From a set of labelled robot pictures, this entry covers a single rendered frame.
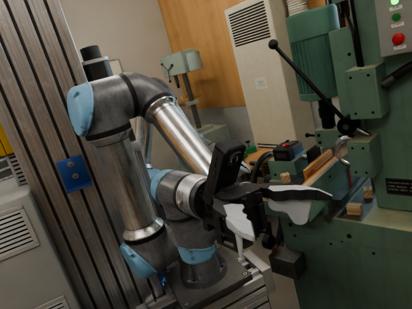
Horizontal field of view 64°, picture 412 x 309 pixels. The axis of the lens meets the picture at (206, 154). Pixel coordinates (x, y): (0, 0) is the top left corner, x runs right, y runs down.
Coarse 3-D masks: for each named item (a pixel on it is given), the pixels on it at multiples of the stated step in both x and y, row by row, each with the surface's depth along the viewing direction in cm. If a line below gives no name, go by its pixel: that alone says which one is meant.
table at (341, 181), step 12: (276, 180) 145; (300, 180) 131; (336, 180) 125; (348, 180) 132; (336, 192) 125; (264, 204) 124; (312, 204) 113; (324, 204) 119; (288, 216) 118; (312, 216) 113
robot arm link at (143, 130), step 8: (136, 120) 153; (144, 120) 151; (136, 128) 152; (144, 128) 152; (152, 128) 155; (136, 136) 152; (144, 136) 152; (152, 136) 156; (144, 144) 152; (144, 152) 152; (144, 160) 153; (152, 168) 155
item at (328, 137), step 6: (336, 126) 128; (318, 132) 130; (324, 132) 128; (330, 132) 126; (336, 132) 125; (318, 138) 131; (324, 138) 129; (330, 138) 127; (336, 138) 126; (318, 144) 132; (324, 144) 130; (330, 144) 128
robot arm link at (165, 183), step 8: (160, 176) 66; (168, 176) 64; (176, 176) 62; (184, 176) 61; (152, 184) 67; (160, 184) 64; (168, 184) 62; (176, 184) 60; (152, 192) 67; (160, 192) 64; (168, 192) 61; (160, 200) 65; (168, 200) 62; (168, 208) 64; (176, 208) 61; (168, 216) 65; (176, 216) 63; (184, 216) 63
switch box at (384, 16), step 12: (384, 0) 87; (408, 0) 83; (384, 12) 88; (408, 12) 84; (384, 24) 89; (408, 24) 85; (384, 36) 90; (408, 36) 86; (384, 48) 91; (408, 48) 87
